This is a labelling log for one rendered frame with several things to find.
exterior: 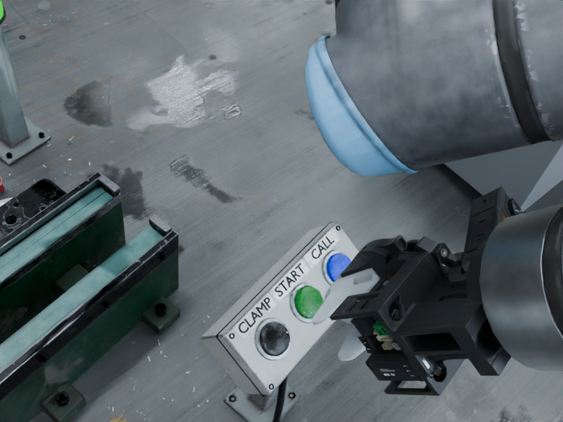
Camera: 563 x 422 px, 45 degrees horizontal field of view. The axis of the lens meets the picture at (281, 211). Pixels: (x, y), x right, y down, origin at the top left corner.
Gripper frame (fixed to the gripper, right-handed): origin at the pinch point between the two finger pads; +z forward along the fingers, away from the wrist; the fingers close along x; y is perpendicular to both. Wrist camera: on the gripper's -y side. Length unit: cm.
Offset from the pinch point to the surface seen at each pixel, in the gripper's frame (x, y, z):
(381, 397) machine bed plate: 22.3, -10.9, 23.1
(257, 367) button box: 0.7, 7.2, 6.0
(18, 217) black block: -23, 4, 46
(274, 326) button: -1.0, 3.9, 5.3
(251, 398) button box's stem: 11.4, 0.8, 28.5
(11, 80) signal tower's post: -39, -8, 48
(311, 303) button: 0.1, -0.4, 5.3
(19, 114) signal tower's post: -36, -8, 54
